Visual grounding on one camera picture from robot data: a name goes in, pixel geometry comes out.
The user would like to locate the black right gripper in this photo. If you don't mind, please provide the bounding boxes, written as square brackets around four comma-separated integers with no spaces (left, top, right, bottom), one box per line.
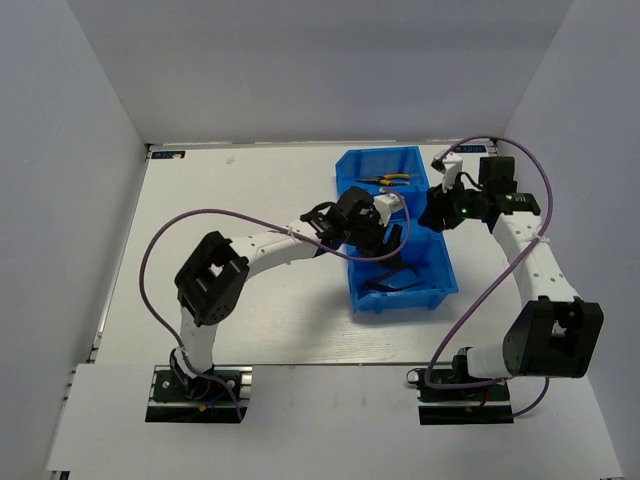
[417,174,487,233]

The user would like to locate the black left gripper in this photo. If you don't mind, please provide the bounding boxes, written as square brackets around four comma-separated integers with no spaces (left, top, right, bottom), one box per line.
[344,210,405,269]

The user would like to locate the long brown hex key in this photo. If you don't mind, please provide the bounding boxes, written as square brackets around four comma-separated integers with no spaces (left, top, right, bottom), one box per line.
[369,263,420,283]

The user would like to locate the yellow pliers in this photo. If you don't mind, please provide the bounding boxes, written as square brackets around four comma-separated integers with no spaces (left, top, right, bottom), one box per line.
[377,173,410,185]
[357,177,405,187]

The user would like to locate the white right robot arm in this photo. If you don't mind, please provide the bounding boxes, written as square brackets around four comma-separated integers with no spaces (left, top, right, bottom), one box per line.
[418,153,604,399]

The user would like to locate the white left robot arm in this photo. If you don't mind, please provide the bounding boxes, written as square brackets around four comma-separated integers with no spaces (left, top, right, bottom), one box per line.
[171,187,406,399]

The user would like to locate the blue three-compartment plastic bin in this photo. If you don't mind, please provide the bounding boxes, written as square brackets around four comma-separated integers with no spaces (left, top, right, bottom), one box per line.
[336,146,458,313]

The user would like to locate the left table corner label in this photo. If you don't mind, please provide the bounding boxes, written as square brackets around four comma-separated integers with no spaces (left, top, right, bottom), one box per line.
[150,150,186,160]

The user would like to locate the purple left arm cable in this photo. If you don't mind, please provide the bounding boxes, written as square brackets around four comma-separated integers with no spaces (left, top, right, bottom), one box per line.
[139,189,412,424]

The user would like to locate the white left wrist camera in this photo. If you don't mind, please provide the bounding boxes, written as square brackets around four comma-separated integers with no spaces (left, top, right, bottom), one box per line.
[373,189,404,226]

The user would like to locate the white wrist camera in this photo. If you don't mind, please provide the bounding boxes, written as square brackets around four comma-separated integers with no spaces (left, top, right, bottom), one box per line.
[373,189,404,226]
[431,151,463,193]

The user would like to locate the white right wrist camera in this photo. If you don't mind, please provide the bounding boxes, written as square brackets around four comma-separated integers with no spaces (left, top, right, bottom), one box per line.
[431,151,463,193]

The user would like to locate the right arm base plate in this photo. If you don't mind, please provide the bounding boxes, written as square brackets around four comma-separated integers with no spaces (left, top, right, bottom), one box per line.
[406,368,514,426]

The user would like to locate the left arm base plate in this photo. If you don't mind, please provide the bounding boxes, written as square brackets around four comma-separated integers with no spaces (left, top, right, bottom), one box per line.
[145,366,252,424]

